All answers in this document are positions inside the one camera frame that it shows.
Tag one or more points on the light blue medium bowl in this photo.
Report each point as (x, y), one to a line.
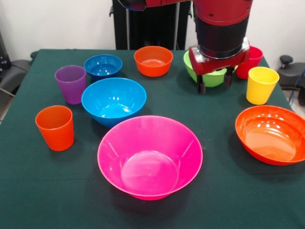
(114, 102)

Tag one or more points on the orange plastic cup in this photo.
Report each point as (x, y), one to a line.
(56, 133)

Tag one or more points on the lemon yellow plastic cup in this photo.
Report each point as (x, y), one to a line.
(261, 88)

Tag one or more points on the purple plastic cup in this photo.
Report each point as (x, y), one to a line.
(70, 86)

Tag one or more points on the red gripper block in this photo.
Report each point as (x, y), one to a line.
(219, 64)

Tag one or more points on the orange shallow plastic bowl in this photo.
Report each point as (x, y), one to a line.
(271, 138)

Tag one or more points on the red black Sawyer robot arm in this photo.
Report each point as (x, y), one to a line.
(221, 31)

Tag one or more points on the black pedestal foot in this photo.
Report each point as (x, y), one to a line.
(289, 71)
(14, 71)

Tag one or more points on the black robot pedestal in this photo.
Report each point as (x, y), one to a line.
(152, 28)

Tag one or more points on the crimson plastic cup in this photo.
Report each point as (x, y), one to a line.
(255, 59)

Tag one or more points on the dark blue small bowl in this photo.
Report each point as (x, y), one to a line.
(103, 66)

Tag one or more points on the dark green tablecloth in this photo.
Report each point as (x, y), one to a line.
(238, 202)

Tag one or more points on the orange small plastic bowl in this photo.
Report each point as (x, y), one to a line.
(153, 62)

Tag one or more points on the pink large plastic bowl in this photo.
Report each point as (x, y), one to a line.
(150, 157)

